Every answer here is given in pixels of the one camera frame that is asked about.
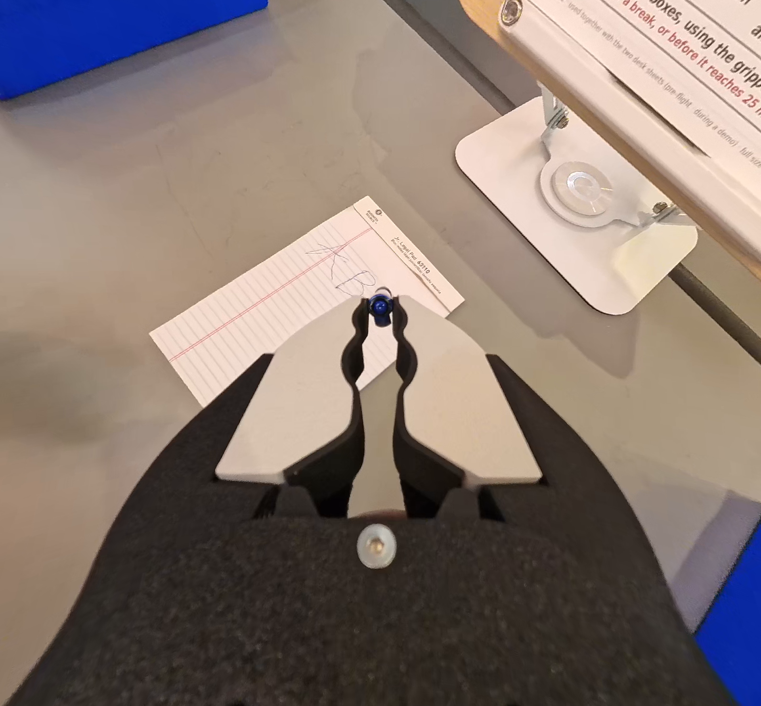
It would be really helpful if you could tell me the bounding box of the printed instruction sheet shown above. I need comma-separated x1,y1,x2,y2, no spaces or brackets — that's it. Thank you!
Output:
470,0,761,167

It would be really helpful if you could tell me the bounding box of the blue plastic bin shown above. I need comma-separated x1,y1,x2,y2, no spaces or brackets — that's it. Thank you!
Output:
0,0,268,101
694,530,761,706

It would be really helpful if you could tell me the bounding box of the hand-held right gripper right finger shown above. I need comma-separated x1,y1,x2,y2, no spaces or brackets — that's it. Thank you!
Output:
391,295,543,509

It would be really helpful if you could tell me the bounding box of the white lined notepad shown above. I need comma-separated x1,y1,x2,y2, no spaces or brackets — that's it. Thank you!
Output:
149,196,465,408

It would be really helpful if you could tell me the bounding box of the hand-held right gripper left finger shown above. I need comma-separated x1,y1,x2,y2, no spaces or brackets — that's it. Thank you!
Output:
214,296,371,503

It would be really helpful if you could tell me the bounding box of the blue retractable pen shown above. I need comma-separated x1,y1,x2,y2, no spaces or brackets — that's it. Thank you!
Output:
367,287,393,329

